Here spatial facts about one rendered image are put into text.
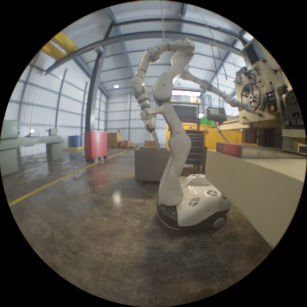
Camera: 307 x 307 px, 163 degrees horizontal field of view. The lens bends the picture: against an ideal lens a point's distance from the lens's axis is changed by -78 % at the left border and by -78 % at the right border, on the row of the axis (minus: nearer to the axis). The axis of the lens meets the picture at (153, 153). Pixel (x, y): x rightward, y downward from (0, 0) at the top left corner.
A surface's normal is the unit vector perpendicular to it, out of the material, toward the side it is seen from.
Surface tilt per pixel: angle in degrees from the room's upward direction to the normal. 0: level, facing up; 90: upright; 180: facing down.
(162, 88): 90
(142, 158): 90
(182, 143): 90
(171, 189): 90
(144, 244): 0
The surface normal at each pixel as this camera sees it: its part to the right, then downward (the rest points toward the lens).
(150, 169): -0.06, 0.15
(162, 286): 0.02, -0.99
